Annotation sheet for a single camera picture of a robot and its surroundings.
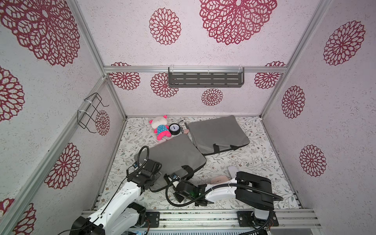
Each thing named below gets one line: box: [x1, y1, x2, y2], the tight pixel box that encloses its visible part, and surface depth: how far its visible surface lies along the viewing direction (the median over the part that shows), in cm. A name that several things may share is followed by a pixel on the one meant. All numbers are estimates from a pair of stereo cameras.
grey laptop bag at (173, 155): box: [134, 135, 207, 192], surface depth 94 cm
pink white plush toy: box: [148, 114, 172, 141], surface depth 108 cm
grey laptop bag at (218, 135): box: [188, 115, 251, 156], surface depth 108 cm
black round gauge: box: [168, 123, 181, 136], surface depth 112 cm
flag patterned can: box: [178, 119, 190, 135], surface depth 112 cm
